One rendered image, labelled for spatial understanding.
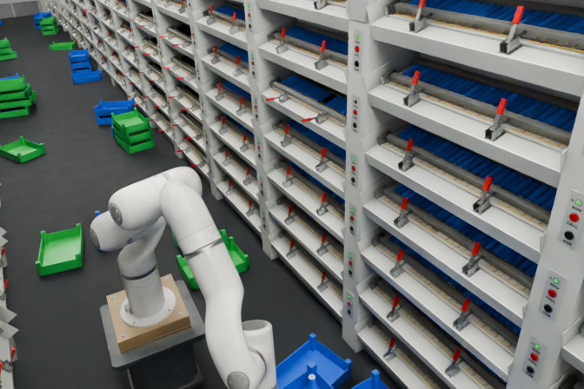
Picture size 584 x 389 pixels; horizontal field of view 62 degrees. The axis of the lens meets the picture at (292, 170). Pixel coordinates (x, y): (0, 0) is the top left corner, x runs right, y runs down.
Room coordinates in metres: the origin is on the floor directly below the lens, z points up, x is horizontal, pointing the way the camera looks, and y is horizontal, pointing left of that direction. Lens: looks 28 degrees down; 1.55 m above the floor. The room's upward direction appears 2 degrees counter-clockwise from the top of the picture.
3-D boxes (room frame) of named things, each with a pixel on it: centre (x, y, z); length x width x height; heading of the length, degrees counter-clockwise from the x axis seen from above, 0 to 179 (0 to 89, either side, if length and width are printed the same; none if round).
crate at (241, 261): (1.90, 0.41, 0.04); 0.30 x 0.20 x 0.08; 120
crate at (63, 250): (2.07, 1.23, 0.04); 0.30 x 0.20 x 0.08; 19
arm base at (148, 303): (1.29, 0.53, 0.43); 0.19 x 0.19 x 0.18
